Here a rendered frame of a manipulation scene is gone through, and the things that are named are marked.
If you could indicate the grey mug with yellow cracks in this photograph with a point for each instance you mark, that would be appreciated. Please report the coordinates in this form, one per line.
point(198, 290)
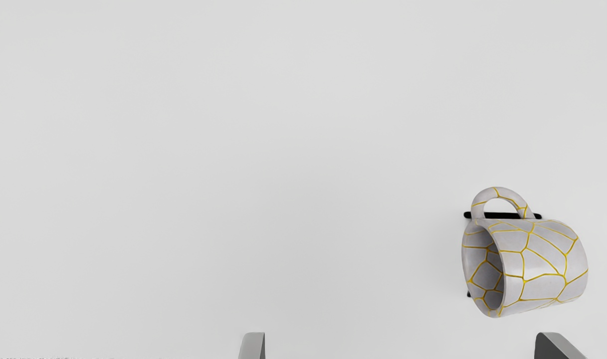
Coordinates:
point(537, 259)

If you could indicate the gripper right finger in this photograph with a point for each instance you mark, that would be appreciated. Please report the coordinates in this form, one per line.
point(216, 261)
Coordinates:
point(555, 349)

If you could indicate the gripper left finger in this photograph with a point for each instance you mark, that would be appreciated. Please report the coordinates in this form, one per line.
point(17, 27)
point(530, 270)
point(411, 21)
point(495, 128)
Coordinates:
point(253, 347)

